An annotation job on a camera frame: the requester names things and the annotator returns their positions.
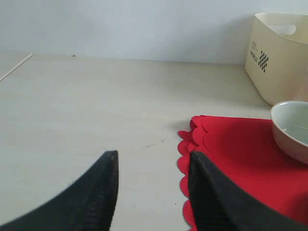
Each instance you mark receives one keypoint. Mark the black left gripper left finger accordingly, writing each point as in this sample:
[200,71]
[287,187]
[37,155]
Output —
[88,204]

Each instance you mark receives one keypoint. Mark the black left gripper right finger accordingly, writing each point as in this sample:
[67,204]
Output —
[218,204]

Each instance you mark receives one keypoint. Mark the white ceramic bowl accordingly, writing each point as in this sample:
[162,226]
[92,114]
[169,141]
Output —
[290,128]

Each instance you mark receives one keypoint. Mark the red scalloped table cloth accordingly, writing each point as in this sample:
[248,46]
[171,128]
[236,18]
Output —
[245,151]

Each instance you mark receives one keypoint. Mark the cream plastic bin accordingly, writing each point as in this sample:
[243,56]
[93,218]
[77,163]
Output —
[277,57]

